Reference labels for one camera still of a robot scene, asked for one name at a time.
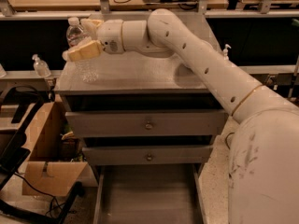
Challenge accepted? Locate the middle grey drawer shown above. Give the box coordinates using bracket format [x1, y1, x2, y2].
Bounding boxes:
[82, 145, 212, 166]

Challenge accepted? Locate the black chair frame left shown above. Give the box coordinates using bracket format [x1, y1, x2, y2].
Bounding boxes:
[0, 85, 84, 224]

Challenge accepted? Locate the open cardboard box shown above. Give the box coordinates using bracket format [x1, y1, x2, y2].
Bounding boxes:
[24, 103, 87, 197]

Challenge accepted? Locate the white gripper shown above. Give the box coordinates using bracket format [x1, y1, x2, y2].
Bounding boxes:
[63, 19, 124, 62]

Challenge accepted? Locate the small white pump bottle right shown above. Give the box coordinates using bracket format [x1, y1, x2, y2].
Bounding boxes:
[222, 44, 232, 60]

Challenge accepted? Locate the bottom open grey drawer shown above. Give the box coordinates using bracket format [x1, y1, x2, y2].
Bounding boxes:
[93, 164, 206, 224]

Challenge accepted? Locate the clear sanitizer pump bottle left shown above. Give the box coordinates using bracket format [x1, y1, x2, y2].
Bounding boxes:
[32, 54, 51, 77]

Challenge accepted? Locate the grey three-drawer cabinet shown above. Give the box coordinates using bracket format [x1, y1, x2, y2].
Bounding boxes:
[55, 49, 228, 224]

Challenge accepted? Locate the top grey drawer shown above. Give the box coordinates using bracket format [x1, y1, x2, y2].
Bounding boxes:
[65, 110, 228, 137]

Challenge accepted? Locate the clear plastic water bottle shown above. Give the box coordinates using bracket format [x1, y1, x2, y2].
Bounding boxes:
[66, 17, 98, 83]

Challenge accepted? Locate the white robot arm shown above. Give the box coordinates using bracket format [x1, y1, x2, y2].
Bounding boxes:
[63, 8, 299, 224]

